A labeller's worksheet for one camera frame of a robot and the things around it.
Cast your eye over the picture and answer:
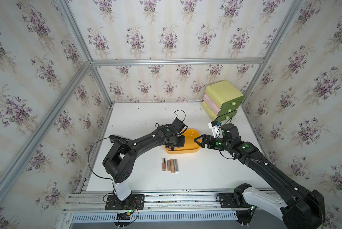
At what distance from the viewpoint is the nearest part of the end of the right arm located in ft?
1.95

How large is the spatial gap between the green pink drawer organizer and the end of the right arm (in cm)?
35

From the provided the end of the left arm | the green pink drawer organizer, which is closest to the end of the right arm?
the end of the left arm

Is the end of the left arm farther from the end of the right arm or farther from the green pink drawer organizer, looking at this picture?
the green pink drawer organizer

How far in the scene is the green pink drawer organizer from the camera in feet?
3.12

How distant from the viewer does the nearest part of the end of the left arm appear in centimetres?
64
